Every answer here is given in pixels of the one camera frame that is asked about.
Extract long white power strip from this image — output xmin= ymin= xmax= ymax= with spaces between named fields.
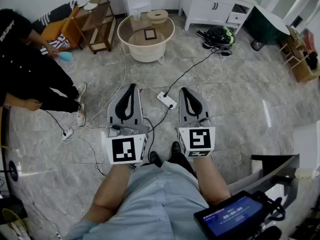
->
xmin=156 ymin=91 xmax=178 ymax=110

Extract thin black cable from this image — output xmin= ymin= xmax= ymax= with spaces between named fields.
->
xmin=44 ymin=110 xmax=67 ymax=136

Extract wooden shelf cart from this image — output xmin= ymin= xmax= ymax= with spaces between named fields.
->
xmin=71 ymin=0 xmax=117 ymax=55

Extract black round stand base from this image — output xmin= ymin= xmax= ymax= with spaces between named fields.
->
xmin=8 ymin=160 xmax=20 ymax=182

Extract person's right forearm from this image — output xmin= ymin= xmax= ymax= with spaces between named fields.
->
xmin=193 ymin=156 xmax=232 ymax=207

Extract wooden chair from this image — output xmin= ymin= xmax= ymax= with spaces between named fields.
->
xmin=278 ymin=25 xmax=311 ymax=71

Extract person's black shoe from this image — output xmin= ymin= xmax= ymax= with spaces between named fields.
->
xmin=149 ymin=150 xmax=163 ymax=169
xmin=171 ymin=140 xmax=182 ymax=160

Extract light blue handheld object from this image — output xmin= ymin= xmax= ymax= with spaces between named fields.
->
xmin=58 ymin=51 xmax=73 ymax=63

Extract orange sofa with striped blanket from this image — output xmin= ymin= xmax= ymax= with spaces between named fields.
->
xmin=31 ymin=0 xmax=76 ymax=56

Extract person's left black shoe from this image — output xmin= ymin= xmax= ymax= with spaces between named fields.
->
xmin=149 ymin=150 xmax=163 ymax=169

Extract person's right black shoe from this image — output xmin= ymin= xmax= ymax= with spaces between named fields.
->
xmin=171 ymin=140 xmax=182 ymax=160

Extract small white power strip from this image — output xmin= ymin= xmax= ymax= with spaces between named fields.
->
xmin=61 ymin=126 xmax=74 ymax=141

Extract white equipment block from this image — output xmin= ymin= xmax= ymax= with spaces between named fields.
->
xmin=291 ymin=120 xmax=320 ymax=171

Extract person's left forearm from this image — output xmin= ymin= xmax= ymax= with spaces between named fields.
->
xmin=82 ymin=162 xmax=133 ymax=225

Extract white round board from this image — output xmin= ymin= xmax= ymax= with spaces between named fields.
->
xmin=253 ymin=3 xmax=291 ymax=37

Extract person's light blue shirt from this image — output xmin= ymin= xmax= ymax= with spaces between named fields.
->
xmin=62 ymin=160 xmax=211 ymax=240

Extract black wire wastebasket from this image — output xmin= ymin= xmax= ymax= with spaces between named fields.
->
xmin=250 ymin=38 xmax=266 ymax=52

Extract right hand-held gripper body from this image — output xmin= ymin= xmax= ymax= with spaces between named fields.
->
xmin=177 ymin=86 xmax=216 ymax=159

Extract black picture frame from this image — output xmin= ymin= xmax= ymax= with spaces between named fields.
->
xmin=143 ymin=28 xmax=158 ymax=41

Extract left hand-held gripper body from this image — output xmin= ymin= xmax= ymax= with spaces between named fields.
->
xmin=104 ymin=83 xmax=151 ymax=165

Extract white cabinet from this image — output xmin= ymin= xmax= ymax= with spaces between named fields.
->
xmin=178 ymin=0 xmax=256 ymax=35

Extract white cable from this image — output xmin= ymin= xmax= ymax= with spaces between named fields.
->
xmin=71 ymin=39 xmax=161 ymax=145

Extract person's black trousers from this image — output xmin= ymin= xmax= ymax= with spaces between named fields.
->
xmin=167 ymin=152 xmax=198 ymax=180

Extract cardboard box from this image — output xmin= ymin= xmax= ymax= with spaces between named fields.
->
xmin=291 ymin=43 xmax=320 ymax=83

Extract black bag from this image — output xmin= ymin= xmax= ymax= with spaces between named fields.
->
xmin=306 ymin=51 xmax=319 ymax=69

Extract black green helmet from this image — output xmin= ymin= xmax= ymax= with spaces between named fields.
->
xmin=205 ymin=25 xmax=236 ymax=46

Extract black tablet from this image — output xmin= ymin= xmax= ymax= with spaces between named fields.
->
xmin=193 ymin=190 xmax=267 ymax=240

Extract yellow racket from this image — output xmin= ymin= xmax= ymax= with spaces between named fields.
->
xmin=1 ymin=207 xmax=31 ymax=240

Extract long black cable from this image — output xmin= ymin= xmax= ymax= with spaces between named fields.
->
xmin=163 ymin=49 xmax=233 ymax=97

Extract red chair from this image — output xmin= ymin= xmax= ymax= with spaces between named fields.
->
xmin=302 ymin=28 xmax=316 ymax=54

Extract looped black cable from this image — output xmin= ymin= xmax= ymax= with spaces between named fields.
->
xmin=142 ymin=104 xmax=174 ymax=163

